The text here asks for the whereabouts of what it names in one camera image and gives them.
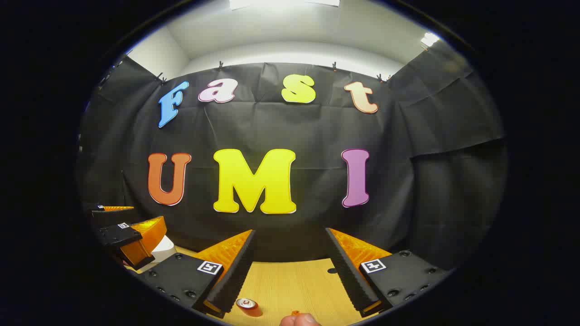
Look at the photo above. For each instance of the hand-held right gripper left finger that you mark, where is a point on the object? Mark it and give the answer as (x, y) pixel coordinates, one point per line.
(235, 276)

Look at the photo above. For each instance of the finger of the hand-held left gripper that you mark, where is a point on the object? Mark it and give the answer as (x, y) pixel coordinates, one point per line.
(120, 235)
(113, 216)

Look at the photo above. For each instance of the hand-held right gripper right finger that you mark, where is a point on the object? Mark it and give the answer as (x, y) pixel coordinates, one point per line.
(351, 276)

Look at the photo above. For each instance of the red pop can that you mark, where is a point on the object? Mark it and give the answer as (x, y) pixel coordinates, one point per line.
(247, 304)

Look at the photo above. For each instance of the white desktop garbage bin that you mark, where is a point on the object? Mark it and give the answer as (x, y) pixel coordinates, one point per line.
(164, 248)

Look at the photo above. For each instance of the wooden desktop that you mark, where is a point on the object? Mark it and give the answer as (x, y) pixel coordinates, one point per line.
(294, 285)

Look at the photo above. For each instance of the black backdrop cloth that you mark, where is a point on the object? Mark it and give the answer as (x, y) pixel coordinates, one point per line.
(272, 127)

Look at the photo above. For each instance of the ceiling light panel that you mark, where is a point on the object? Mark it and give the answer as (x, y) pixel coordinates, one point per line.
(429, 40)
(281, 2)

